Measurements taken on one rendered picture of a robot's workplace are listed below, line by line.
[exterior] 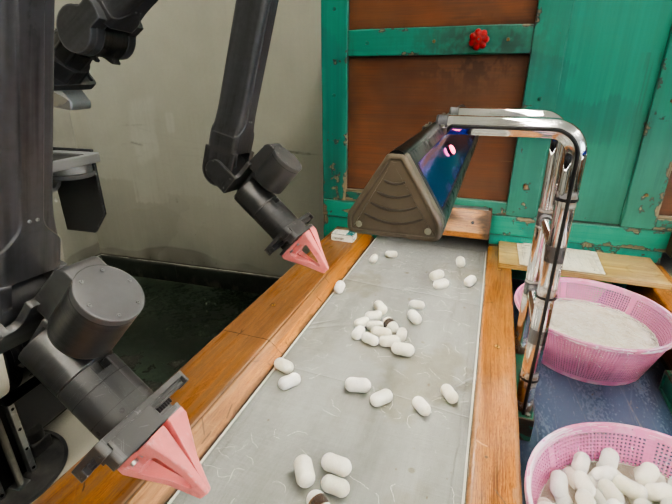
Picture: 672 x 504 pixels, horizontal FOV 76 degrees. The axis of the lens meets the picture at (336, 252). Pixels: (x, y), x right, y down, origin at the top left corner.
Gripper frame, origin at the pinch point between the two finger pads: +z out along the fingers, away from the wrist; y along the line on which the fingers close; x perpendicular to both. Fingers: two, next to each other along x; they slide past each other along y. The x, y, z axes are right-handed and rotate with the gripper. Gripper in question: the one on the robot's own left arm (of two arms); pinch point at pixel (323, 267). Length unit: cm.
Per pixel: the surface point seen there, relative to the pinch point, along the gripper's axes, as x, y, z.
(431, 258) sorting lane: -2.1, 37.5, 17.7
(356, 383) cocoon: -0.5, -16.5, 15.1
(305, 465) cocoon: 0.3, -32.0, 14.3
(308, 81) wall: 15, 130, -65
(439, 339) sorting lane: -5.8, 1.7, 23.1
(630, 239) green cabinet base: -37, 47, 45
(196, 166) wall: 90, 127, -85
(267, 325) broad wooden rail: 11.4, -8.0, 0.5
